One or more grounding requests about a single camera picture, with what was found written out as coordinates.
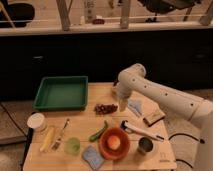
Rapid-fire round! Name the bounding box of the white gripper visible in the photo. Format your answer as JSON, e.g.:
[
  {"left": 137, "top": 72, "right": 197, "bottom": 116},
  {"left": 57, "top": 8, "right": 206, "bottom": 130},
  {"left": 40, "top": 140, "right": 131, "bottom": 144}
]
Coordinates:
[{"left": 116, "top": 83, "right": 132, "bottom": 112}]

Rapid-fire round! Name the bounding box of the bunch of red grapes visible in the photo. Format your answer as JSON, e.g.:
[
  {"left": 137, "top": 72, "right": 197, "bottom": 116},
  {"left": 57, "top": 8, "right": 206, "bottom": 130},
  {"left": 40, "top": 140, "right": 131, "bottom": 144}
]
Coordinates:
[{"left": 94, "top": 104, "right": 118, "bottom": 115}]

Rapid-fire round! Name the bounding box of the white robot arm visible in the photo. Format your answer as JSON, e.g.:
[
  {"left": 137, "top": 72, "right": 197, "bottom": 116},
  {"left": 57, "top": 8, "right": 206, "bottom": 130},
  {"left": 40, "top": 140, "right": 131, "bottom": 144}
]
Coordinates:
[{"left": 116, "top": 63, "right": 213, "bottom": 171}]

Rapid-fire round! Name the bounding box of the metal cup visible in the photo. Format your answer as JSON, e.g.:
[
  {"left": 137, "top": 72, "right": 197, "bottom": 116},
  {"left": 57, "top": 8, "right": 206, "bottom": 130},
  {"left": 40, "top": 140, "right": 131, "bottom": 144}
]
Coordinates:
[{"left": 137, "top": 137, "right": 153, "bottom": 155}]

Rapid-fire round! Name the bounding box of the green plastic cup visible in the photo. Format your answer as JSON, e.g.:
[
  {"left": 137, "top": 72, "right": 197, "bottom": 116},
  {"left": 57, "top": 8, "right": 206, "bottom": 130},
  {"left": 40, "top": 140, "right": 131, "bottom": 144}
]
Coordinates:
[{"left": 64, "top": 137, "right": 80, "bottom": 155}]

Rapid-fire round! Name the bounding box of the white cup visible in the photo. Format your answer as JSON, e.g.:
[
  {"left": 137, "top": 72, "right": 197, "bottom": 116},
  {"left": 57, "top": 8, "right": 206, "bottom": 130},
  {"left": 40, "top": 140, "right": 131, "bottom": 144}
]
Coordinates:
[{"left": 27, "top": 113, "right": 47, "bottom": 132}]

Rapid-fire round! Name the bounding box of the light blue cloth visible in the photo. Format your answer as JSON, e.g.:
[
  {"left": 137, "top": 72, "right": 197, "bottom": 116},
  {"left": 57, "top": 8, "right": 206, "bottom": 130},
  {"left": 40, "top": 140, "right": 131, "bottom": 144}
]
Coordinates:
[{"left": 128, "top": 100, "right": 142, "bottom": 117}]

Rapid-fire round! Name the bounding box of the dark red bowl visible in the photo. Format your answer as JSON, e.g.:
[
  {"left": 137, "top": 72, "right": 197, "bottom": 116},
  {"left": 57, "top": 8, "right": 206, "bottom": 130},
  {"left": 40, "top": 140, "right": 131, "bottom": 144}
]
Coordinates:
[{"left": 113, "top": 79, "right": 119, "bottom": 86}]

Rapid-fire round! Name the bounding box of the brown wooden block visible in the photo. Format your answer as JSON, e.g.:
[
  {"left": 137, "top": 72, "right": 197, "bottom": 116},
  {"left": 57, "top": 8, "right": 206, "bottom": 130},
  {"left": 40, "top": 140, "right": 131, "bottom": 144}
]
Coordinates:
[{"left": 143, "top": 109, "right": 165, "bottom": 127}]

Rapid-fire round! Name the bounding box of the orange fruit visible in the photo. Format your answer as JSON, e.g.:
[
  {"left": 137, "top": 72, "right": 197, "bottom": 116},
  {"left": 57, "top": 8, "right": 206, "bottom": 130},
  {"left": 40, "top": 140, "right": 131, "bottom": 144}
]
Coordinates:
[{"left": 107, "top": 135, "right": 121, "bottom": 150}]

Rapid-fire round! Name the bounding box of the orange bowl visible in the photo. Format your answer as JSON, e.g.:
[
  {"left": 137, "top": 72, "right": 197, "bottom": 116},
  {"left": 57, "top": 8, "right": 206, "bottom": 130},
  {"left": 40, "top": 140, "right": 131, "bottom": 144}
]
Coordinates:
[{"left": 98, "top": 127, "right": 130, "bottom": 160}]

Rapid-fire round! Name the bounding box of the green plastic tray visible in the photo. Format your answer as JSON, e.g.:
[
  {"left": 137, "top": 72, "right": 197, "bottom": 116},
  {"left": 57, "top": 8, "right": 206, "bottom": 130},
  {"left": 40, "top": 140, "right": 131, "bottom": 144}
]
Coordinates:
[{"left": 33, "top": 76, "right": 88, "bottom": 111}]

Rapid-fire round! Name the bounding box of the blue sponge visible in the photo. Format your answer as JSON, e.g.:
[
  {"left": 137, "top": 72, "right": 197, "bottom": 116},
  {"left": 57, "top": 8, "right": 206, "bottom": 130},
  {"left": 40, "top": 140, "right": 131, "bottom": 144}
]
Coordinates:
[{"left": 82, "top": 146, "right": 104, "bottom": 171}]

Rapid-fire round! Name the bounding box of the small brush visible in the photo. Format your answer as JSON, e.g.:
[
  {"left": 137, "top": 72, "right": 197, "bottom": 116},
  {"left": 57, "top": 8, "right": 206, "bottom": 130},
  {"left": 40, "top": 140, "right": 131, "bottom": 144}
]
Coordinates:
[{"left": 52, "top": 118, "right": 70, "bottom": 150}]

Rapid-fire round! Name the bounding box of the black office chair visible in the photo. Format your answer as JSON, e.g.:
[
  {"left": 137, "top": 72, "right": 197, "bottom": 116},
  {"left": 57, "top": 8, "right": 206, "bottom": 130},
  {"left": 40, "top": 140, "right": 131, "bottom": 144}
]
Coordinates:
[{"left": 137, "top": 0, "right": 202, "bottom": 23}]

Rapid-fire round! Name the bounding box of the white black handled tool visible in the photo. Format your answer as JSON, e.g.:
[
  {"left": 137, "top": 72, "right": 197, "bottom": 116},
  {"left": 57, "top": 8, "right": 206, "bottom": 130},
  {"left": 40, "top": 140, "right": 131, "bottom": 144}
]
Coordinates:
[{"left": 120, "top": 120, "right": 165, "bottom": 142}]

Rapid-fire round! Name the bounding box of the black cable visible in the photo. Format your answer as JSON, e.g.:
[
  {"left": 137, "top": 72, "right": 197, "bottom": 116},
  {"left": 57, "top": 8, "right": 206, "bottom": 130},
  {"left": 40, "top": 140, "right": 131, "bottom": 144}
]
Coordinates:
[{"left": 168, "top": 132, "right": 205, "bottom": 171}]

